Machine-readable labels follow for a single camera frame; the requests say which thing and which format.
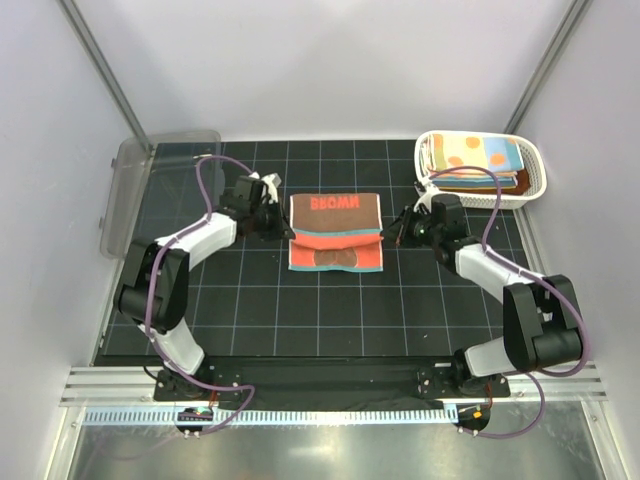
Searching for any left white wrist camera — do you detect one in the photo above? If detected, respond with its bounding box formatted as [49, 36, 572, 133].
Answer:
[249, 171, 282, 204]

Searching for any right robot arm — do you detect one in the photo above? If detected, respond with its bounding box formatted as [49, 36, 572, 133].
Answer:
[381, 194, 590, 396]

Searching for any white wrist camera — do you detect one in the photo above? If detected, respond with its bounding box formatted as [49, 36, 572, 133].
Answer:
[249, 171, 282, 204]
[412, 180, 440, 214]

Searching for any aluminium rail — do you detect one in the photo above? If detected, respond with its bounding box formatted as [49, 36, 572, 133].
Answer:
[59, 364, 607, 407]

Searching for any salmon pink towel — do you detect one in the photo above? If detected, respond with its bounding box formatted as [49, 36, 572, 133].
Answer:
[289, 193, 383, 273]

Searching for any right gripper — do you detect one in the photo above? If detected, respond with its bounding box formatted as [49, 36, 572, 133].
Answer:
[381, 204, 441, 249]

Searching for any peach dotted towel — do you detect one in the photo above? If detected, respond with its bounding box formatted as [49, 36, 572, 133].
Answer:
[418, 131, 524, 176]

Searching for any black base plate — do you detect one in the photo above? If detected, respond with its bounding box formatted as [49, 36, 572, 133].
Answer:
[154, 356, 510, 410]

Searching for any brown towel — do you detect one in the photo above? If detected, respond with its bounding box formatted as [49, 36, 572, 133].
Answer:
[462, 170, 530, 196]

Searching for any white slotted cable duct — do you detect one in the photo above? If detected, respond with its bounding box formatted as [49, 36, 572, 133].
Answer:
[82, 405, 458, 428]

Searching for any light blue dotted towel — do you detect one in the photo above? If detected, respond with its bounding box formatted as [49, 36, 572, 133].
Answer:
[432, 174, 518, 184]

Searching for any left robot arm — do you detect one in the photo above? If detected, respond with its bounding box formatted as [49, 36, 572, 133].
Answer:
[113, 172, 295, 400]

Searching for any clear plastic bin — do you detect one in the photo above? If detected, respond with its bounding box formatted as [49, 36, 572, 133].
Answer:
[100, 130, 222, 260]

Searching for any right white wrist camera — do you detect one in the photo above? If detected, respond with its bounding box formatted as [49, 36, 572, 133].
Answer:
[412, 180, 440, 214]

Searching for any black grid mat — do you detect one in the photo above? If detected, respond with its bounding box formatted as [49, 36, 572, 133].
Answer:
[92, 139, 571, 361]

